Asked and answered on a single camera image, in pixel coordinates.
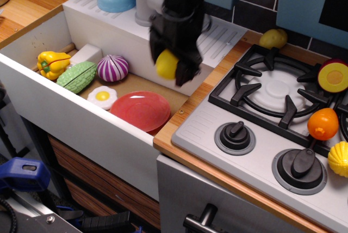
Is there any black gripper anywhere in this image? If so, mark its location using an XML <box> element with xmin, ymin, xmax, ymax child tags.
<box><xmin>150</xmin><ymin>12</ymin><xmax>204</xmax><ymax>86</ymax></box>

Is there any yellow toy lemon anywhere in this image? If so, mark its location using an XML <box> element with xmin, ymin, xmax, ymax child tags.
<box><xmin>155</xmin><ymin>49</ymin><xmax>179</xmax><ymax>80</ymax></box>

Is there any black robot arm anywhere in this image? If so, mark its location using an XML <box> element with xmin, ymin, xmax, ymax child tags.
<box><xmin>150</xmin><ymin>0</ymin><xmax>205</xmax><ymax>87</ymax></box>

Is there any red plastic plate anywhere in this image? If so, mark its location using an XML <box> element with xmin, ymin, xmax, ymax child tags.
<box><xmin>110</xmin><ymin>91</ymin><xmax>171</xmax><ymax>132</ymax></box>

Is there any purple striped toy onion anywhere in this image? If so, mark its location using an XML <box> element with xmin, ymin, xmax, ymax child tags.
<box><xmin>97</xmin><ymin>55</ymin><xmax>129</xmax><ymax>82</ymax></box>

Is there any toy fried egg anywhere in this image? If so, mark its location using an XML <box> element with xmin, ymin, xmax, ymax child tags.
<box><xmin>87</xmin><ymin>86</ymin><xmax>118</xmax><ymax>110</ymax></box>

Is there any white sponge block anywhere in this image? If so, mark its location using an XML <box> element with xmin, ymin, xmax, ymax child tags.
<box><xmin>70</xmin><ymin>44</ymin><xmax>103</xmax><ymax>65</ymax></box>

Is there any white toy sink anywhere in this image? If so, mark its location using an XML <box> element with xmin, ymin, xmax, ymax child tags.
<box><xmin>1</xmin><ymin>0</ymin><xmax>246</xmax><ymax>199</ymax></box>

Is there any yellow toy potato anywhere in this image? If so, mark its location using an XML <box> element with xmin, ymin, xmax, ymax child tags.
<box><xmin>259</xmin><ymin>29</ymin><xmax>288</xmax><ymax>49</ymax></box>

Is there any green toy bitter gourd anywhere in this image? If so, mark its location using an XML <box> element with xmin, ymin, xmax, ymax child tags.
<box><xmin>57</xmin><ymin>62</ymin><xmax>97</xmax><ymax>94</ymax></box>

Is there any left black stove knob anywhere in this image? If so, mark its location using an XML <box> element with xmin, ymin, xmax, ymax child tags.
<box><xmin>214</xmin><ymin>121</ymin><xmax>256</xmax><ymax>156</ymax></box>

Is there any black stove knob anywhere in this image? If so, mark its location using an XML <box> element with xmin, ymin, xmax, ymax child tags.
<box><xmin>214</xmin><ymin>121</ymin><xmax>256</xmax><ymax>156</ymax></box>
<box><xmin>272</xmin><ymin>148</ymin><xmax>327</xmax><ymax>195</ymax></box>

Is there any white burner cap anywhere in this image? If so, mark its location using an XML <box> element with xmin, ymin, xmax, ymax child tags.
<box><xmin>247</xmin><ymin>70</ymin><xmax>307</xmax><ymax>113</ymax></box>

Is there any grey toy stove top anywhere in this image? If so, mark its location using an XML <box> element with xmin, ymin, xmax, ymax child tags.
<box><xmin>171</xmin><ymin>44</ymin><xmax>348</xmax><ymax>233</ymax></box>

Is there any yellow toy bell pepper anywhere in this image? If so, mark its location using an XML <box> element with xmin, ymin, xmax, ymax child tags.
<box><xmin>37</xmin><ymin>51</ymin><xmax>71</xmax><ymax>81</ymax></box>

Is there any halved purple toy fruit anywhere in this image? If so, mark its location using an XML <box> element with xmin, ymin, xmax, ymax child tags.
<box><xmin>318</xmin><ymin>59</ymin><xmax>347</xmax><ymax>93</ymax></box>

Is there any black stove grate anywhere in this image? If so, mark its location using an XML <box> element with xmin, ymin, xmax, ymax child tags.
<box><xmin>208</xmin><ymin>45</ymin><xmax>347</xmax><ymax>156</ymax></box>

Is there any orange toy fruit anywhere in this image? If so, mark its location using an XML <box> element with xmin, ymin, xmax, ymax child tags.
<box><xmin>307</xmin><ymin>108</ymin><xmax>339</xmax><ymax>140</ymax></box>

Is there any right black stove knob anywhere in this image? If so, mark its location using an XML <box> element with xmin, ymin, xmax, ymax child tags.
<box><xmin>272</xmin><ymin>148</ymin><xmax>327</xmax><ymax>195</ymax></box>

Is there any yellow toy corn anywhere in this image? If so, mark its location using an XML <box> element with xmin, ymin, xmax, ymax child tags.
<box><xmin>327</xmin><ymin>142</ymin><xmax>347</xmax><ymax>178</ymax></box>

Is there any blue plastic clamp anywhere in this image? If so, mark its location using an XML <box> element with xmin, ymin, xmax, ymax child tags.
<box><xmin>1</xmin><ymin>157</ymin><xmax>51</xmax><ymax>193</ymax></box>

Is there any metal oven door handle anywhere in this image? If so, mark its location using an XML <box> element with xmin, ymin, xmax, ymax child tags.
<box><xmin>183</xmin><ymin>204</ymin><xmax>225</xmax><ymax>233</ymax></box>

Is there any black braided cable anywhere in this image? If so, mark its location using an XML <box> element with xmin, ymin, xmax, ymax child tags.
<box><xmin>0</xmin><ymin>197</ymin><xmax>17</xmax><ymax>233</ymax></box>

